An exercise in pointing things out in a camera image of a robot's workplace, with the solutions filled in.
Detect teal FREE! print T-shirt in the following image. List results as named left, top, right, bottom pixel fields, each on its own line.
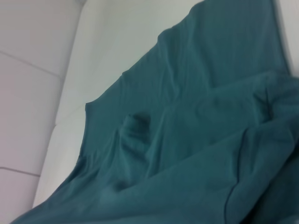
left=8, top=0, right=299, bottom=224

